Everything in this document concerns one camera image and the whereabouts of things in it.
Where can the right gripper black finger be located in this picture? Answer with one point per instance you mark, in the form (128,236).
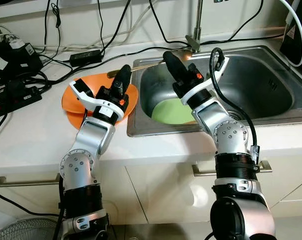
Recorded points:
(175,64)

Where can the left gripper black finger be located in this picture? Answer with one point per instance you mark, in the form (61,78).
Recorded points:
(122,77)

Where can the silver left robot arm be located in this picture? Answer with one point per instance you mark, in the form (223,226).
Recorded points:
(91,140)

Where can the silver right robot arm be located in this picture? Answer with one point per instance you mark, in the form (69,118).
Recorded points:
(226,135)

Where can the white kitchen cabinet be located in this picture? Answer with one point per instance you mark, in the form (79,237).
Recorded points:
(151,195)

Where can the green plate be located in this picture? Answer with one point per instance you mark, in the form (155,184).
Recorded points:
(168,112)

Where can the black power adapter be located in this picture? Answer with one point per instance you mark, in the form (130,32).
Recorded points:
(86,57)

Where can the chrome faucet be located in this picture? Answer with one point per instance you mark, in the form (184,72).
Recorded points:
(198,20)

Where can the metal sink drain strainer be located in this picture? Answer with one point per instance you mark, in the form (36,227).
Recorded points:
(234,115)

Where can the stainless steel sink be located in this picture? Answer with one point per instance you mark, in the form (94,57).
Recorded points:
(271,85)

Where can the black power strip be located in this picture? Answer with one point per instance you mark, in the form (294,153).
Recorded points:
(13,100)

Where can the black battery charger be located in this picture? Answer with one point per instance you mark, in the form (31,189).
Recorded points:
(16,62)

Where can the black appliance with warning label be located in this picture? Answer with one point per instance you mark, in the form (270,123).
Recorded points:
(291,50)

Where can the white fan grille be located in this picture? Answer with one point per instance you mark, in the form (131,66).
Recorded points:
(21,231)

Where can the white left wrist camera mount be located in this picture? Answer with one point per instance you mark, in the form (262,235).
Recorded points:
(93,103)

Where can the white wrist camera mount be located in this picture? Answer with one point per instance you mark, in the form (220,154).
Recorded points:
(93,103)
(218,75)

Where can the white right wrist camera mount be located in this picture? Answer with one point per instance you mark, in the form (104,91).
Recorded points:
(218,75)

